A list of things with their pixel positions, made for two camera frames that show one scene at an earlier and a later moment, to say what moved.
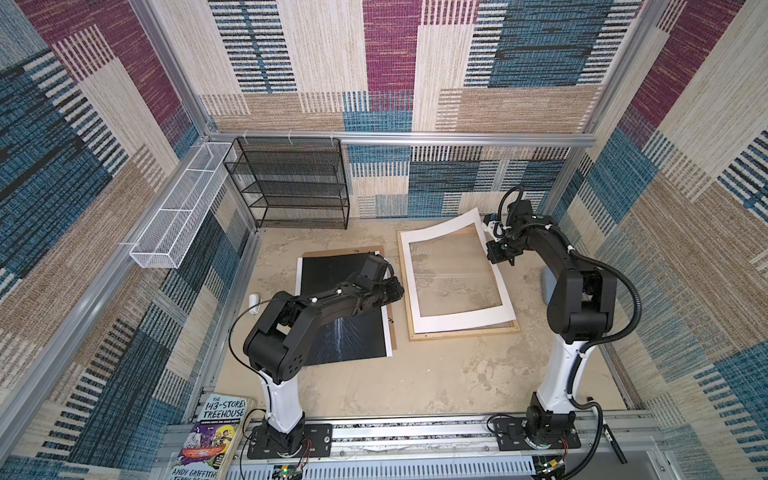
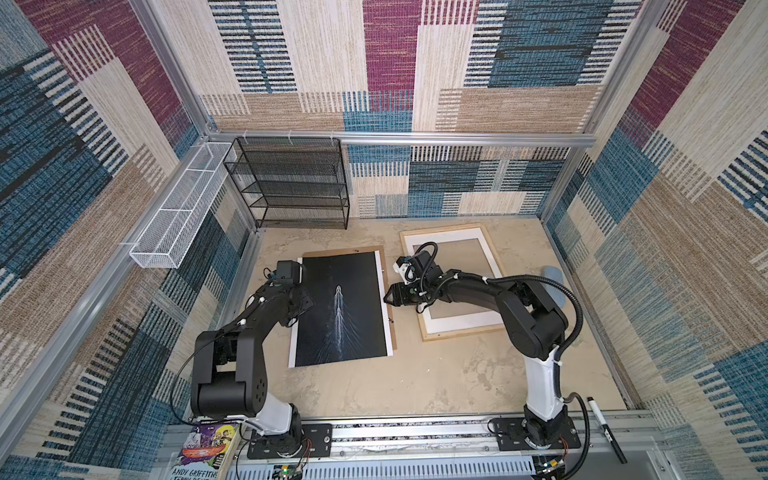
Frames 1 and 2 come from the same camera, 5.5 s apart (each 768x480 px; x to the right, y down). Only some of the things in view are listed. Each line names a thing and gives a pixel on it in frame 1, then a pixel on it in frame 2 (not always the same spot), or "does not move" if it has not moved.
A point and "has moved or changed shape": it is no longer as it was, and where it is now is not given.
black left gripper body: (387, 292) -> (303, 301)
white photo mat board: (461, 318) has moved or changed shape
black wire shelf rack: (291, 182) does not move
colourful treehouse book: (209, 439) does not move
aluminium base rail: (620, 446) does not move
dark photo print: (330, 336) does not move
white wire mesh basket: (166, 238) does not move
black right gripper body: (505, 248) -> (415, 293)
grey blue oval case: (548, 284) does not move
